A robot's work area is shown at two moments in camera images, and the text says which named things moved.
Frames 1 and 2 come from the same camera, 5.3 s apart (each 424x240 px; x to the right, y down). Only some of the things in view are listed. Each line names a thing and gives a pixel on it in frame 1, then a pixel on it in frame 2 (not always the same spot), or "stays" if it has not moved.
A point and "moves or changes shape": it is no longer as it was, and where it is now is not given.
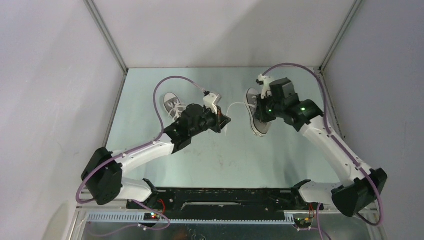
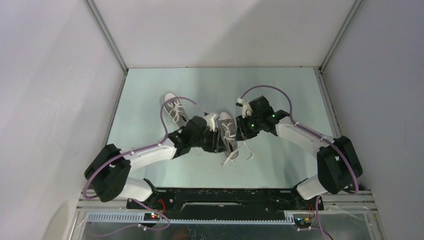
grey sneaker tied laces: x=173 y=105 stays
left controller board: x=152 y=216 stays
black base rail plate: x=222 y=203 stays
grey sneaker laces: x=259 y=129 moves or changes shape
